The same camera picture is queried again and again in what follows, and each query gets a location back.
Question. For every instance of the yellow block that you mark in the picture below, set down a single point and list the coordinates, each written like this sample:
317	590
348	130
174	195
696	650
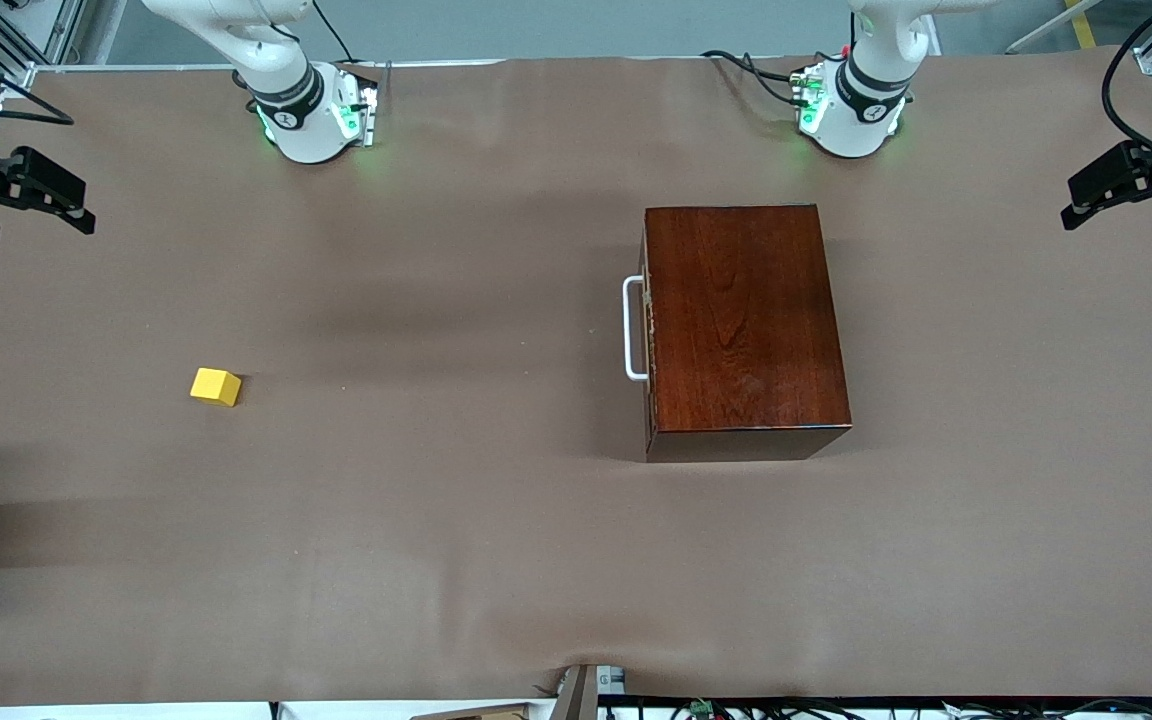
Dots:
216	387

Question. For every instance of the light wood drawer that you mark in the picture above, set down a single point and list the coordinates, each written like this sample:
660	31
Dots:
628	330

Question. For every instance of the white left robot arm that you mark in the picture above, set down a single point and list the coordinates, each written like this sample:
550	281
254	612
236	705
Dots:
861	110

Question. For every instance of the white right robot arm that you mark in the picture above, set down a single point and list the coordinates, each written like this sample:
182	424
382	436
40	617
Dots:
296	120

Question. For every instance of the yellow tape strip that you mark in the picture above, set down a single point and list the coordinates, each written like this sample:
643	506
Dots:
1083	25

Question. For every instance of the dark wooden cabinet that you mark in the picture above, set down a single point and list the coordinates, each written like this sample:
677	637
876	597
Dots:
746	320

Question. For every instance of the brown table cover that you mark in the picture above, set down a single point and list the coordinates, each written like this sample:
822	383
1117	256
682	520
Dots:
436	550

